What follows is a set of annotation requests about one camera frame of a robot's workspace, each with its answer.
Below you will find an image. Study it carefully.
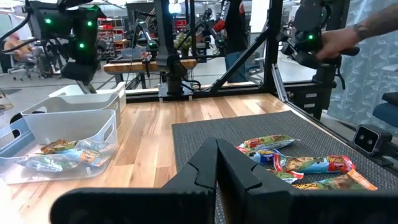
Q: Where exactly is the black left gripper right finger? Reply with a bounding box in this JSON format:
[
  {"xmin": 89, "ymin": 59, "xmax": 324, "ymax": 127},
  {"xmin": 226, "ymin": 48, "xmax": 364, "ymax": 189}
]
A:
[{"xmin": 216, "ymin": 138, "xmax": 398, "ymax": 224}]

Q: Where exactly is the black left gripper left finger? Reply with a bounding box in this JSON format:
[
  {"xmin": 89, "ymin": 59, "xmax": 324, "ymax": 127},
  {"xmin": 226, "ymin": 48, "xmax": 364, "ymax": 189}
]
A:
[{"xmin": 49, "ymin": 136, "xmax": 218, "ymax": 224}]

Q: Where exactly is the red-trimmed granola bar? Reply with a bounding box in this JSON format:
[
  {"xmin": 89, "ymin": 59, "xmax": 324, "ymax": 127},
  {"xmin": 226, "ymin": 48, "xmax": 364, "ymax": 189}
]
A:
[
  {"xmin": 238, "ymin": 134, "xmax": 297, "ymax": 152},
  {"xmin": 266, "ymin": 169, "xmax": 305, "ymax": 185},
  {"xmin": 272, "ymin": 154, "xmax": 356, "ymax": 175}
]

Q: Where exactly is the blue-trimmed granola bar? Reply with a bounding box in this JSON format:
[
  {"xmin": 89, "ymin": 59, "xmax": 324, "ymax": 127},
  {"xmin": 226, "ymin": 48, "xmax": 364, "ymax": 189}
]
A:
[{"xmin": 247, "ymin": 148, "xmax": 284, "ymax": 165}]

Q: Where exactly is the person's forearm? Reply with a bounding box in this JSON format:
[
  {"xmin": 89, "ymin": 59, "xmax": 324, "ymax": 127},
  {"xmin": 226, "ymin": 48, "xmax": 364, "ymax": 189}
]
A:
[{"xmin": 353, "ymin": 2, "xmax": 398, "ymax": 41}]

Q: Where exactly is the white plastic bin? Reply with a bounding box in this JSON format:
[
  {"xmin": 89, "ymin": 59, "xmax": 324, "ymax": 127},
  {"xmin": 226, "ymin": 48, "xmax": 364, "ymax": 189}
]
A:
[{"xmin": 48, "ymin": 81, "xmax": 127, "ymax": 113}]

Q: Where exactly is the grey plastic bin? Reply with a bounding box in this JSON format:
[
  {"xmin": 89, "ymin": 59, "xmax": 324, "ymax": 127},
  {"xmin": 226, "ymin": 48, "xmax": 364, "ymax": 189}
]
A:
[{"xmin": 20, "ymin": 92, "xmax": 123, "ymax": 129}]

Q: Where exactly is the clear plastic bin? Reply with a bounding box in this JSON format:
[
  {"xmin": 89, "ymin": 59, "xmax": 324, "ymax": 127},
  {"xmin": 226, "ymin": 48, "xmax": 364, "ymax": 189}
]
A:
[{"xmin": 0, "ymin": 108, "xmax": 119, "ymax": 185}]

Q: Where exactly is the wooden background table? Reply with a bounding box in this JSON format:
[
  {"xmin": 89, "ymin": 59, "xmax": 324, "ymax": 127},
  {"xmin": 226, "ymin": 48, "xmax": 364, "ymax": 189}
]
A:
[{"xmin": 103, "ymin": 58, "xmax": 198, "ymax": 75}]

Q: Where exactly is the red storage shelf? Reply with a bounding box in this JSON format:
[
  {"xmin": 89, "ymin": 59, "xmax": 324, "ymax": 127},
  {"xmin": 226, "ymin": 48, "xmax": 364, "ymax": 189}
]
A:
[{"xmin": 98, "ymin": 17, "xmax": 126, "ymax": 52}]

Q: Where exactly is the person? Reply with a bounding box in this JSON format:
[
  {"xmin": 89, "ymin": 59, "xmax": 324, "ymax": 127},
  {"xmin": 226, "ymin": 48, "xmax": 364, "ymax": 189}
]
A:
[
  {"xmin": 222, "ymin": 0, "xmax": 251, "ymax": 84},
  {"xmin": 2, "ymin": 30, "xmax": 35, "ymax": 65}
]

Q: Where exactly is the grey woven placemat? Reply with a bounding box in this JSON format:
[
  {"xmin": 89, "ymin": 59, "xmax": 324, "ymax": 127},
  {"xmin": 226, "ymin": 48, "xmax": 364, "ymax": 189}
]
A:
[{"xmin": 171, "ymin": 110, "xmax": 398, "ymax": 224}]

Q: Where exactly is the small background plant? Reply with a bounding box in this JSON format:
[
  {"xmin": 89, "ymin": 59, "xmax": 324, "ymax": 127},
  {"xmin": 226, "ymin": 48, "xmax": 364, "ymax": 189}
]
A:
[{"xmin": 174, "ymin": 32, "xmax": 193, "ymax": 57}]

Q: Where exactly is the blue chair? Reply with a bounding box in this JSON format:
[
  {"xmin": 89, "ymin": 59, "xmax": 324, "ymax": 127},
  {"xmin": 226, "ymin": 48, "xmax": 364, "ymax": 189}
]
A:
[{"xmin": 372, "ymin": 91, "xmax": 398, "ymax": 129}]

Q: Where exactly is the person's hand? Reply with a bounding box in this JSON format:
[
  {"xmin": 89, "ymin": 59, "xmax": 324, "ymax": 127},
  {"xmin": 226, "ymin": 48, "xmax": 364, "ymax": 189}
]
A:
[{"xmin": 315, "ymin": 26, "xmax": 362, "ymax": 62}]

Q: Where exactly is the black table-level camera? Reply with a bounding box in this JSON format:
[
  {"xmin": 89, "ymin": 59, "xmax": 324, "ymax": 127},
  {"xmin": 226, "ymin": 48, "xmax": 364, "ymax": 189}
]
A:
[{"xmin": 353, "ymin": 124, "xmax": 394, "ymax": 157}]

